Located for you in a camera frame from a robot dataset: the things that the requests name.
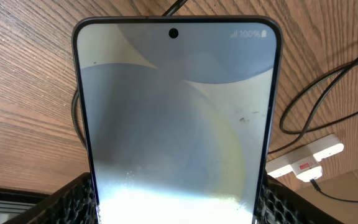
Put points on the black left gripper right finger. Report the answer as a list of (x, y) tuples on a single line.
[(277, 204)]

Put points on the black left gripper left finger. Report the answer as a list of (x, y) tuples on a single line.
[(75, 203)]

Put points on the blue Samsung smartphone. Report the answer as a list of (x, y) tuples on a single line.
[(177, 113)]

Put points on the white charger plug adapter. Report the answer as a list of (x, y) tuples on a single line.
[(307, 169)]

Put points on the white power strip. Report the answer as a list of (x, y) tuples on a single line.
[(319, 149)]

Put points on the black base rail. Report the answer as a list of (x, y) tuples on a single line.
[(18, 201)]

